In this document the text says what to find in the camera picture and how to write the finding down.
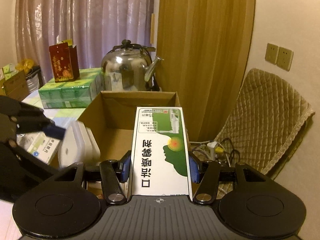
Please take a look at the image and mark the white plastic case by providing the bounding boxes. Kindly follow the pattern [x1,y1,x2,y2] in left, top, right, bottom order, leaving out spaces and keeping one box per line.
[58,120,100,168]

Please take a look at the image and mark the white green spray box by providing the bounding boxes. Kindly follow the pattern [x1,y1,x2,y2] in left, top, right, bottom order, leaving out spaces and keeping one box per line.
[128,107,192,196]

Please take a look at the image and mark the checked tablecloth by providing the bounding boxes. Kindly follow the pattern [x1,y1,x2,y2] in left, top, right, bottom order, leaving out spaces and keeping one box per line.
[0,89,87,240]

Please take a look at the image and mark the white green tablet box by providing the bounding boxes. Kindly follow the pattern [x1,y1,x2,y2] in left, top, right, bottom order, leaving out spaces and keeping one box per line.
[17,132,60,165]

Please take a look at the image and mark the green shrink-wrapped box pack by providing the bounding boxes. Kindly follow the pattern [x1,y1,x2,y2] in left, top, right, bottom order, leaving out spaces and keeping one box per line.
[39,68,104,109]

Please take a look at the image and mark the brown cardboard box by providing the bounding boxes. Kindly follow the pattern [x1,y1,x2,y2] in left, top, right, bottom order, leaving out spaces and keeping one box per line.
[57,90,191,196]

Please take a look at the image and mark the cardboard boxes pile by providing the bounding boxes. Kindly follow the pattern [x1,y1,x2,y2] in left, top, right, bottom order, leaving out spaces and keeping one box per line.
[1,63,43,101]

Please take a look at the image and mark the yellow plastic bag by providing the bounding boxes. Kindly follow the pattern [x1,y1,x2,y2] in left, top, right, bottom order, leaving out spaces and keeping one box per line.
[15,59,34,76]

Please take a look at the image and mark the red gift box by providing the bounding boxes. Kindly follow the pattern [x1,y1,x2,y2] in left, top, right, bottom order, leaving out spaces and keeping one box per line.
[49,42,80,83]

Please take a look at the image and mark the quilted chair cushion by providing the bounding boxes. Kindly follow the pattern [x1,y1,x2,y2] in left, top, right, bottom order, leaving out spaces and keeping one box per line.
[214,68,316,181]

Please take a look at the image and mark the stainless steel kettle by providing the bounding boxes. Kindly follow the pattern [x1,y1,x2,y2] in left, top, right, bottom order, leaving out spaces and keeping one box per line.
[101,40,162,92]

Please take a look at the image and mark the purple curtain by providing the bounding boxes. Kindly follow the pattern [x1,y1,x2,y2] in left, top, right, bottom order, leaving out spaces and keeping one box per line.
[15,0,153,81]

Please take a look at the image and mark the wooden door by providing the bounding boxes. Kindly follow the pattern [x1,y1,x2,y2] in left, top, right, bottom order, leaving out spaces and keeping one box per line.
[156,0,255,141]

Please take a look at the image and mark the white power strip with cables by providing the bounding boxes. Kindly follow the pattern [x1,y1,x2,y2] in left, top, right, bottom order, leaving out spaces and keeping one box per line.
[190,138,241,167]

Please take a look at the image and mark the wall socket plates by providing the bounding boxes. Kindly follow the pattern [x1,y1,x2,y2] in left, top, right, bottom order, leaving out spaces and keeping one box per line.
[265,43,294,72]

